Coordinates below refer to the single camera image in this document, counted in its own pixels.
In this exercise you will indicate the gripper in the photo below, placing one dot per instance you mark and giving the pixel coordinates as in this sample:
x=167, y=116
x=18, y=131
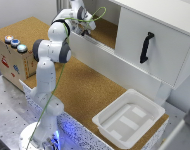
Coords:
x=83, y=25

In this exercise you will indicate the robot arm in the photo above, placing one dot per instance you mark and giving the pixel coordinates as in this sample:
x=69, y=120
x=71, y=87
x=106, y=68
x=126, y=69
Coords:
x=46, y=76

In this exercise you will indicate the white cabinet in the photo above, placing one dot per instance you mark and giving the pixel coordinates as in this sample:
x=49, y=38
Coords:
x=95, y=56

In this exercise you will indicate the wooden drawer box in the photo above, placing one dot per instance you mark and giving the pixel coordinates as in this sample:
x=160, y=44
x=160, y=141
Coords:
x=26, y=28

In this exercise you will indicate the green button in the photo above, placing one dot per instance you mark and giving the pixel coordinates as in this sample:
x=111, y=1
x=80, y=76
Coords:
x=21, y=48

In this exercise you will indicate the blue button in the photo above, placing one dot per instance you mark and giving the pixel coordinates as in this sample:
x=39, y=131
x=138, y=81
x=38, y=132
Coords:
x=15, y=42

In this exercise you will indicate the red button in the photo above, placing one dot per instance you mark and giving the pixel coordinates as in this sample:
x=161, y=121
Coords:
x=8, y=39

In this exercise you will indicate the white sliding door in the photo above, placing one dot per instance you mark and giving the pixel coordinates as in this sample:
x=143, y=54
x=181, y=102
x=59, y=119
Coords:
x=168, y=50

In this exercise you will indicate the white plastic box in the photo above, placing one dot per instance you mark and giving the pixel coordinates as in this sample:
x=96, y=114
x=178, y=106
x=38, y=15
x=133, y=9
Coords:
x=128, y=118

